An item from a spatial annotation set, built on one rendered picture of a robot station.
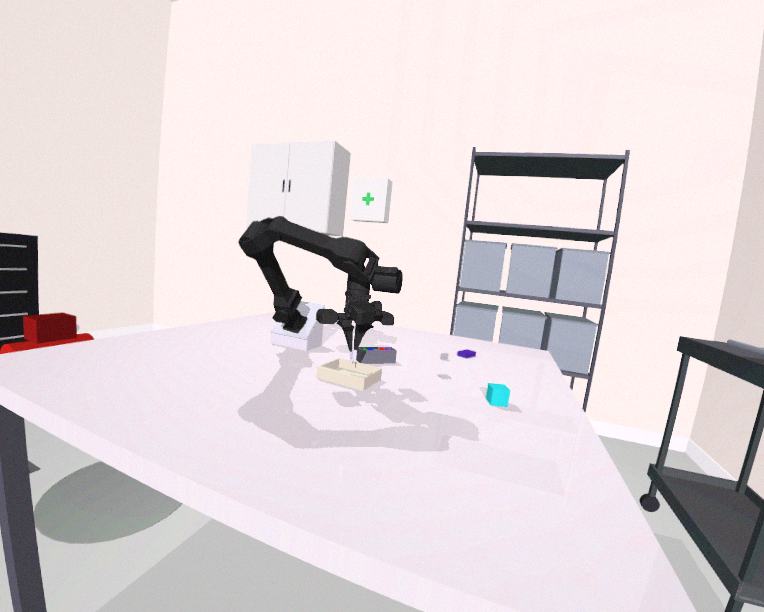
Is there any cyan cube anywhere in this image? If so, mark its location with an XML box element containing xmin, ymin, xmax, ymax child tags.
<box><xmin>486</xmin><ymin>383</ymin><xmax>510</xmax><ymax>407</ymax></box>

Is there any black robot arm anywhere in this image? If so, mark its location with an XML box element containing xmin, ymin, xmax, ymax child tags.
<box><xmin>238</xmin><ymin>216</ymin><xmax>403</xmax><ymax>334</ymax></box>

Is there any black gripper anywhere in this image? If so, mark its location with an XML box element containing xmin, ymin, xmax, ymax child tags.
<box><xmin>316</xmin><ymin>288</ymin><xmax>394</xmax><ymax>352</ymax></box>

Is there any beige open tray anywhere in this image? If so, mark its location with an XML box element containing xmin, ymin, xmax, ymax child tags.
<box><xmin>316</xmin><ymin>358</ymin><xmax>382</xmax><ymax>391</ymax></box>

